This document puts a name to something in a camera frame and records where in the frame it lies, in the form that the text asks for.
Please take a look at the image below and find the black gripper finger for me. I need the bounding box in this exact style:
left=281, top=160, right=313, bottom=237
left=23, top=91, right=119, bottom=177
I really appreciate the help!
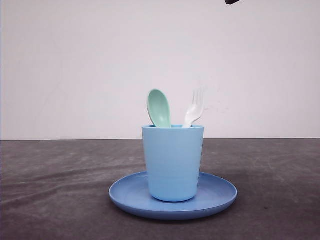
left=225, top=0, right=240, bottom=5

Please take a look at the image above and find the white plastic fork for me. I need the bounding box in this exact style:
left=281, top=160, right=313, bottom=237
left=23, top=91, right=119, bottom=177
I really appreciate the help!
left=182, top=86, right=205, bottom=128

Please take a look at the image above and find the mint green plastic spoon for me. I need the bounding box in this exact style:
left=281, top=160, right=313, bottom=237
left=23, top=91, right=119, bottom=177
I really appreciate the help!
left=147, top=89, right=172, bottom=128

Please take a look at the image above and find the light blue plastic cup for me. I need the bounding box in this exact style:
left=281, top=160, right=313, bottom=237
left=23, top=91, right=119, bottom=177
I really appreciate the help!
left=142, top=125, right=205, bottom=202

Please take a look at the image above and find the blue plastic plate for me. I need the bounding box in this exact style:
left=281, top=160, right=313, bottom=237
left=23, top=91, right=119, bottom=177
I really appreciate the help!
left=109, top=171, right=238, bottom=221

